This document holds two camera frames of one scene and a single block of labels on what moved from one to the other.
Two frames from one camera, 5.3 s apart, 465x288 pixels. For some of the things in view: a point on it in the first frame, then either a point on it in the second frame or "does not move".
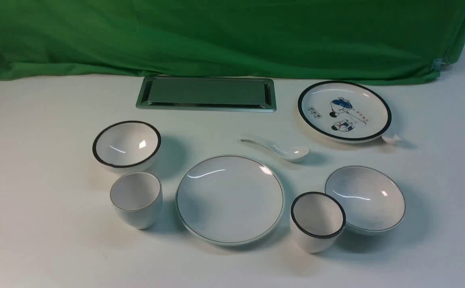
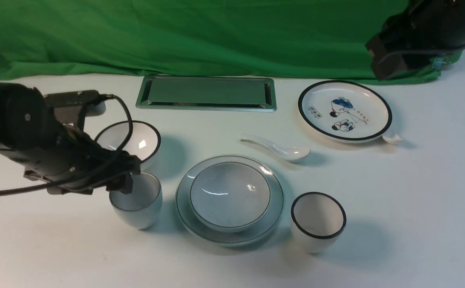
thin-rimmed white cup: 137,197 does not move
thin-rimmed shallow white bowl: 374,204 -> 232,197
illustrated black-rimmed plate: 345,111 does not move
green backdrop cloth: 409,41 does not move
